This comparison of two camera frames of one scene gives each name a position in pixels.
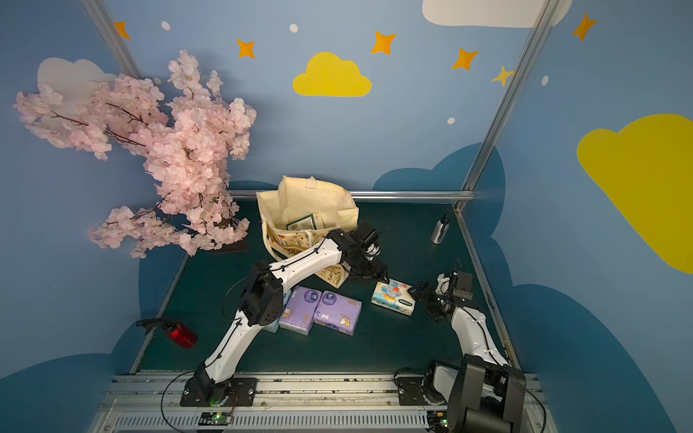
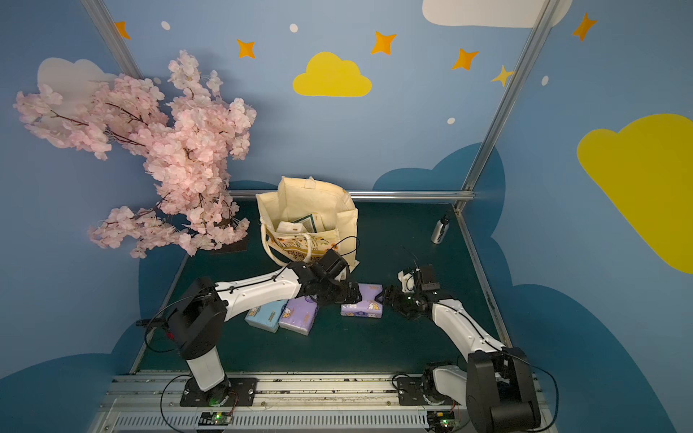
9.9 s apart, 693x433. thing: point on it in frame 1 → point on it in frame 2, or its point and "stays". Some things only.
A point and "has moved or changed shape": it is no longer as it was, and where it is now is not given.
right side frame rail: (485, 289) stays
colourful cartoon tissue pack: (395, 296) has moved or changed shape
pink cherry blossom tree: (187, 140) stays
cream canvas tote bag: (301, 215) stays
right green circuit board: (438, 420) stays
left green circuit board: (215, 419) stays
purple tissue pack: (337, 311) → (368, 307)
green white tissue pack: (309, 222) stays
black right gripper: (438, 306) → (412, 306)
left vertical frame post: (99, 14) stays
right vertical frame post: (539, 34) stays
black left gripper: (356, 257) → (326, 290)
